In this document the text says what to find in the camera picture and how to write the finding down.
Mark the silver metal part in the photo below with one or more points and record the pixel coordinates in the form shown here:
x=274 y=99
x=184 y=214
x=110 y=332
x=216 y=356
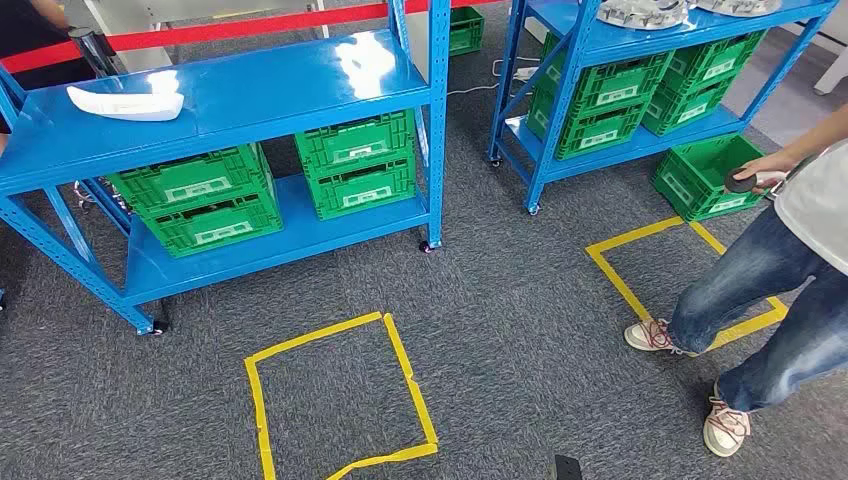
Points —
x=642 y=13
x=738 y=6

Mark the white power strip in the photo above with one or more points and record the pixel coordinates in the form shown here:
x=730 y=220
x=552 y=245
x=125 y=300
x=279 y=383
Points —
x=526 y=73

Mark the black stanchion post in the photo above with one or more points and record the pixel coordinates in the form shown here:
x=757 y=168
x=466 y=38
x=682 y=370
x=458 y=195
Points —
x=96 y=53

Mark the black robot body edge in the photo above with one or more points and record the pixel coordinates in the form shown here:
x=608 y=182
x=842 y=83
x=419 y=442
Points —
x=566 y=469

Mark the blue metal shelf rack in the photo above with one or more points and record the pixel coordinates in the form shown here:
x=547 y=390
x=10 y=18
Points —
x=662 y=33
x=265 y=86

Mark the red barrier belt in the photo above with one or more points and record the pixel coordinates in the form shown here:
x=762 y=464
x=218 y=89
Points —
x=232 y=30

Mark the person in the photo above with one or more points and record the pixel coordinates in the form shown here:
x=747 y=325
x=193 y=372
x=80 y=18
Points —
x=26 y=33
x=762 y=278

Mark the chrome chair base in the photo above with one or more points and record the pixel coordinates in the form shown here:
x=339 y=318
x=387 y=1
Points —
x=81 y=195

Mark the white plastic part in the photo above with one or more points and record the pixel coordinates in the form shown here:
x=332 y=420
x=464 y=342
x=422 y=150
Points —
x=126 y=106

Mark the yellow floor tape square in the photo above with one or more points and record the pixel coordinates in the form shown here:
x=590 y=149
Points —
x=632 y=236
x=260 y=424

